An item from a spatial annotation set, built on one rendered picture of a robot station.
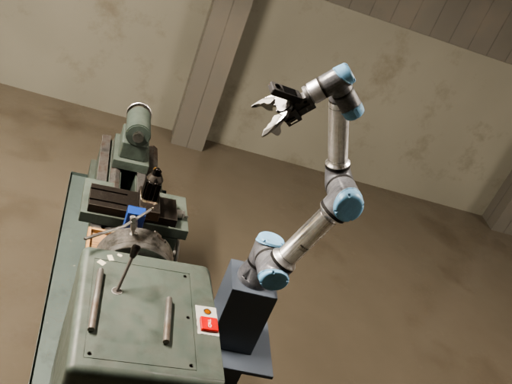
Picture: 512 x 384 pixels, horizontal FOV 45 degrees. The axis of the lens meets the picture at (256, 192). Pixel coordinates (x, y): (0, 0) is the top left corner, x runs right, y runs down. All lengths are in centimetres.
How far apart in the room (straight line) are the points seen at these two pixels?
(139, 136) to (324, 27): 271
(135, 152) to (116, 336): 166
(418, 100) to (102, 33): 298
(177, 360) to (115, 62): 408
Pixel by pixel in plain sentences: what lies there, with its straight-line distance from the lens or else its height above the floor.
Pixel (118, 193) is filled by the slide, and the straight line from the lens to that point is 313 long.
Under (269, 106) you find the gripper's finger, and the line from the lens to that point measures 210.
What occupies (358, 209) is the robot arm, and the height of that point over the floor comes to 167.
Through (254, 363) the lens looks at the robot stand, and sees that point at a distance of 282.
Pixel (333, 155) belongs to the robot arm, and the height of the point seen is 177.
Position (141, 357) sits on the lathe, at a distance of 197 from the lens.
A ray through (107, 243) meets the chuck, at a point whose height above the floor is 118.
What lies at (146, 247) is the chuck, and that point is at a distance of 239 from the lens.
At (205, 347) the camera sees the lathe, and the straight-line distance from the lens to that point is 207.
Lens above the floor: 270
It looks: 30 degrees down
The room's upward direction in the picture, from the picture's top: 22 degrees clockwise
